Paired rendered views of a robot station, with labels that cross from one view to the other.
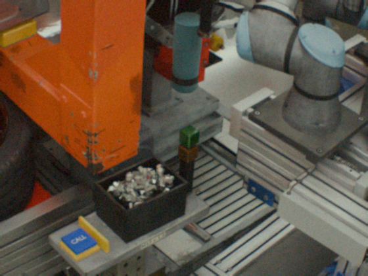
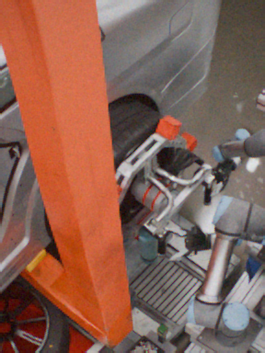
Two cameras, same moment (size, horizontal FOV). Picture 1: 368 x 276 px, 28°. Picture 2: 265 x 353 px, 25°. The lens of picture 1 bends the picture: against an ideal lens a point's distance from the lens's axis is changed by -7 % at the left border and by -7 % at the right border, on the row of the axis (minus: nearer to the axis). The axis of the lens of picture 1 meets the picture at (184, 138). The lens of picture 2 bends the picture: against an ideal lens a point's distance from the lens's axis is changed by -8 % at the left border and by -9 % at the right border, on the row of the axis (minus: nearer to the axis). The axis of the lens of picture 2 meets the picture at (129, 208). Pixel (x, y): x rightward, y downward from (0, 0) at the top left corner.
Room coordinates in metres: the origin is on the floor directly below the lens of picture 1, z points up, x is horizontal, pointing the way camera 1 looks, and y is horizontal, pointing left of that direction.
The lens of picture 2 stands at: (0.71, 0.09, 3.27)
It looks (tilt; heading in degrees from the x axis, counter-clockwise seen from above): 59 degrees down; 0
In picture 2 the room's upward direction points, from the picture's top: 5 degrees counter-clockwise
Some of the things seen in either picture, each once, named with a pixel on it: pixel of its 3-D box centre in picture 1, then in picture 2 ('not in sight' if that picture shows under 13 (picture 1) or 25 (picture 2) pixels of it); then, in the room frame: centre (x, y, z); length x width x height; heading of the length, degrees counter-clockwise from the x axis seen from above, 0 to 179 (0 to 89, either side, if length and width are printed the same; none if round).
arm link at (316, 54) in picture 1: (317, 56); (233, 318); (1.51, -0.29, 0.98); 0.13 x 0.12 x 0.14; 67
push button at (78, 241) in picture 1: (79, 242); not in sight; (1.37, 0.25, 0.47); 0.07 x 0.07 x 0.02; 45
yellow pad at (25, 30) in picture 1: (10, 27); (28, 253); (2.05, 0.59, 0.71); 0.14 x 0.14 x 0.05; 45
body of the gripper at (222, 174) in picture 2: not in sight; (224, 170); (2.31, -0.38, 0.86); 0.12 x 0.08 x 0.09; 135
